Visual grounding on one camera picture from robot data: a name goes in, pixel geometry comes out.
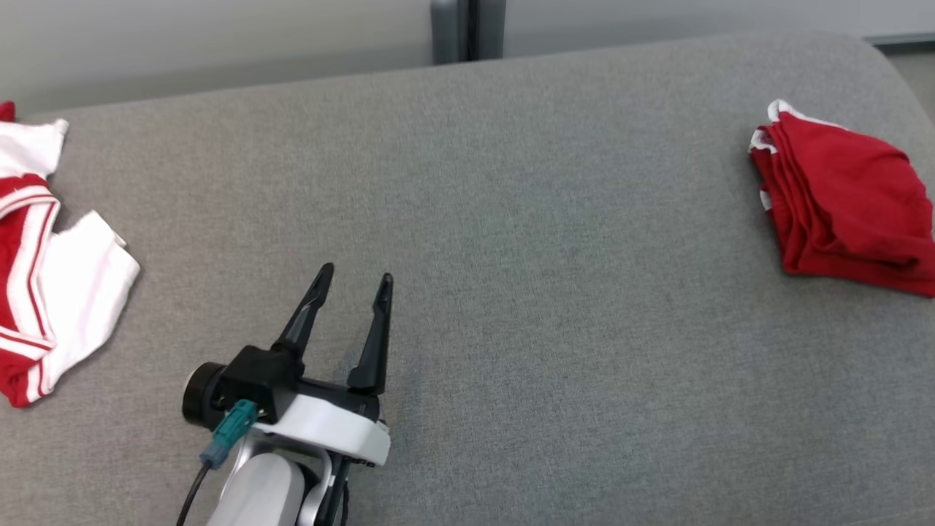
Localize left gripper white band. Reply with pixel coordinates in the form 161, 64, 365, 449
252, 263, 394, 468

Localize red jersey white sleeves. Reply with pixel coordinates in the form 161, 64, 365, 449
0, 101, 142, 408

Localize red shorts white trim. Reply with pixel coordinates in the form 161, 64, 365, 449
749, 99, 935, 299

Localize grey partition post with feet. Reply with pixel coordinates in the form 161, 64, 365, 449
430, 0, 508, 65

